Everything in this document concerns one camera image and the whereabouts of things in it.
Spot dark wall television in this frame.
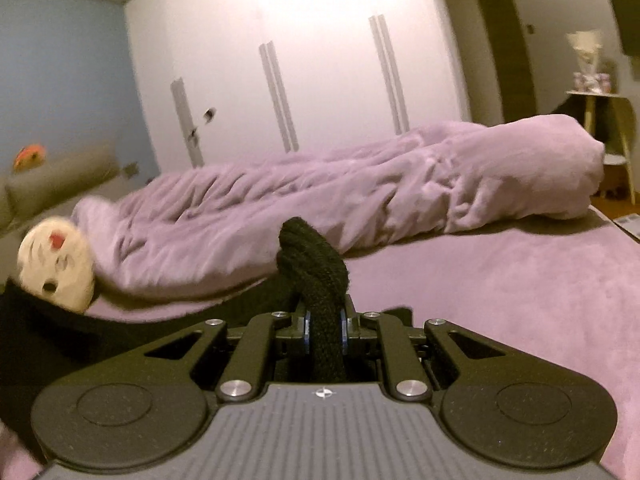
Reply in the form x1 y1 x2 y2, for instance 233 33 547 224
601 0 640 82

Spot small pink figurines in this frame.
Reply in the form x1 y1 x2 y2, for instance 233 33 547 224
574 72 613 93

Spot light wooden side table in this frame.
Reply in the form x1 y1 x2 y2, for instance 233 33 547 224
565 89 637 202

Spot white wardrobe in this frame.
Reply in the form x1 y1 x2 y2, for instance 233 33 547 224
122 0 473 173

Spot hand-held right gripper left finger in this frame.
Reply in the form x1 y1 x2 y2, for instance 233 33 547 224
144 310 313 403

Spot cream cat plush toy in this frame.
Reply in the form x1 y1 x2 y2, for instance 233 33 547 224
17 216 97 313

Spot orange plush toy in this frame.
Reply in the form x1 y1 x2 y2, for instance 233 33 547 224
12 145 48 172

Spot purple bed sheet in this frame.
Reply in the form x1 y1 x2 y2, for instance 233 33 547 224
0 202 640 480

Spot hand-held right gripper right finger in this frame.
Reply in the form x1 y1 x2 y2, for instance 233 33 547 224
339 296 503 403

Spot grey padded headboard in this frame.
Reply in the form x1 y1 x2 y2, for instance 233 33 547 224
0 145 123 233

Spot dark brown door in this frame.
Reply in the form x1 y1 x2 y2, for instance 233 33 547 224
475 0 537 125

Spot purple rolled duvet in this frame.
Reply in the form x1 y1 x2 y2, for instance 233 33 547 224
70 114 606 302

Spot black knit sweater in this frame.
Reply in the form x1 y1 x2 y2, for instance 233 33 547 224
0 217 416 456

